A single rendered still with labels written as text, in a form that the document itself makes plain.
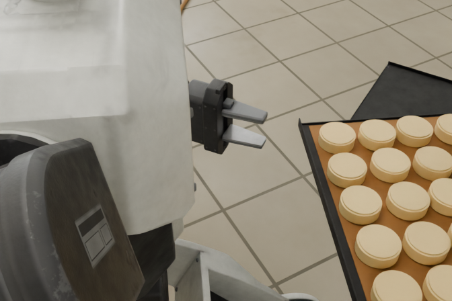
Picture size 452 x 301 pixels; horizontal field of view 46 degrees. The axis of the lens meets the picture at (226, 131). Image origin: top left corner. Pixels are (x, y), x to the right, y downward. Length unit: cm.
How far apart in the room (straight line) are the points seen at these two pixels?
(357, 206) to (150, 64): 38
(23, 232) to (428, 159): 60
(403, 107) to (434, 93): 16
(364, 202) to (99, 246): 45
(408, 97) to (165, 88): 186
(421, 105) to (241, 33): 86
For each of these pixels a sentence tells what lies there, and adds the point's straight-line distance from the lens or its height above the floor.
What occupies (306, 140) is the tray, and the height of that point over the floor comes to 78.
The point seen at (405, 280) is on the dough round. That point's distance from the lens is 61.
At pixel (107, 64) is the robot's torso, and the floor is 110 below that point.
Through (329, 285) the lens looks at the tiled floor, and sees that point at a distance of 154.
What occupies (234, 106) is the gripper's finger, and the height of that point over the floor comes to 81.
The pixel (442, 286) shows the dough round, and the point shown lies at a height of 79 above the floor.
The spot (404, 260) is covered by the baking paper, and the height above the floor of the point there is 77.
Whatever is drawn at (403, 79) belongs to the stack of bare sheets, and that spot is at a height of 2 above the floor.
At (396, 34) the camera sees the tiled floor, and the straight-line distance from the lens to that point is 258.
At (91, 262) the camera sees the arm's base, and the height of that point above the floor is 108.
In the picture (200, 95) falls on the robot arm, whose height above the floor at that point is 82.
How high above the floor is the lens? 128
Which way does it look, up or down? 42 degrees down
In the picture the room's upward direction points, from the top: straight up
